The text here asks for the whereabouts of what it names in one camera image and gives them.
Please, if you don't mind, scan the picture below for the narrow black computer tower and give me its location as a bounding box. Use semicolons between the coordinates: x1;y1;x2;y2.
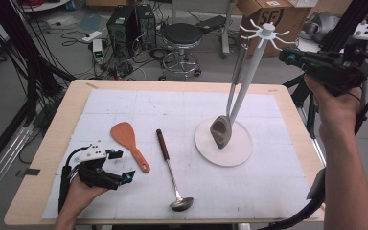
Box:
135;3;157;50

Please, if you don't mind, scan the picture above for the black tape strip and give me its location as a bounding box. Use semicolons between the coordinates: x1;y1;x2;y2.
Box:
14;168;41;178

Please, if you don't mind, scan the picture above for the black flat case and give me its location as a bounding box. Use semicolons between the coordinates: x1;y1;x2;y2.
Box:
195;14;227;34

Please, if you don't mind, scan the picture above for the person's left hand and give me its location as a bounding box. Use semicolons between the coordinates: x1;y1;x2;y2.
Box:
58;176;109;224

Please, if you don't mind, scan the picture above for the steel ladle with brown handle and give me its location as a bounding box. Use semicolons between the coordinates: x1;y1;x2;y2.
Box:
155;128;195;213

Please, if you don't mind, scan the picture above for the large black computer tower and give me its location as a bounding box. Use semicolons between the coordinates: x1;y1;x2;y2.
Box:
105;5;141;59

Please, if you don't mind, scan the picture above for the white foam mat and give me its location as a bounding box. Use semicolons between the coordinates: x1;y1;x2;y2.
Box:
41;88;321;220

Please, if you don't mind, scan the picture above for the white keyboard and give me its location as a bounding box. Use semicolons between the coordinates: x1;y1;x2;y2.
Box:
287;0;319;9

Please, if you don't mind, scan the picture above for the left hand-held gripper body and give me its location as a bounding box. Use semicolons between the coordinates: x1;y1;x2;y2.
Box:
74;140;125;192

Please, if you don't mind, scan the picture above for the aluminium rail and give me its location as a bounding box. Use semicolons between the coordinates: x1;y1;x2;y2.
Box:
0;123;36;209
296;106;329;167

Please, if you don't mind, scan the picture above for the black frame stand with cables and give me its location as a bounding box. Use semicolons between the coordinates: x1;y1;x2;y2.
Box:
0;0;77;128

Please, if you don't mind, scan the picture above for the person's right hand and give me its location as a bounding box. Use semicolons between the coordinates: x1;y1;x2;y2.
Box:
303;74;363;142

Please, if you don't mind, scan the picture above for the white power strip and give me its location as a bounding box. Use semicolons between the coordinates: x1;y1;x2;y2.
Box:
81;30;104;44

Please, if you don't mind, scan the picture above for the white round table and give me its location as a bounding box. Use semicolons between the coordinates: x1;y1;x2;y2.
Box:
20;0;71;13

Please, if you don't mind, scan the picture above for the grey bag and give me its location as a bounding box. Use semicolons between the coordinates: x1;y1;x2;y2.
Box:
301;11;343;44

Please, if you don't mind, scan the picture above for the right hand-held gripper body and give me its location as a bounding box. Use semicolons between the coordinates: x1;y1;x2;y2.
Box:
301;21;368;97

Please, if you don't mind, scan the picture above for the grey desk leg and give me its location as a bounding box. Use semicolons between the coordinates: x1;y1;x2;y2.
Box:
172;0;238;60

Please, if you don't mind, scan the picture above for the white utensil rack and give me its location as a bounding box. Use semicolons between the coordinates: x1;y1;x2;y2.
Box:
194;18;298;168

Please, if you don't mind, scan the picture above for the black round stool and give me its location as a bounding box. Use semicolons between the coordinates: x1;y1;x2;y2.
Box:
158;22;204;82

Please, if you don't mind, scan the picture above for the wooden rice spatula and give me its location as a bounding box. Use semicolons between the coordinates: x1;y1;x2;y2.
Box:
109;121;151;173

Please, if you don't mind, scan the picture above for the cardboard box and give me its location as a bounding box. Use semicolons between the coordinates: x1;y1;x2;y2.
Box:
235;0;312;59

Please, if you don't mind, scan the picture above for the white device with green display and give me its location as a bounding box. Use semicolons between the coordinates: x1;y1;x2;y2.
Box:
91;38;105;64

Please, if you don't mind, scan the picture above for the steel turner spatula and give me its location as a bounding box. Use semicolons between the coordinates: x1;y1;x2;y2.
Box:
209;40;249;150

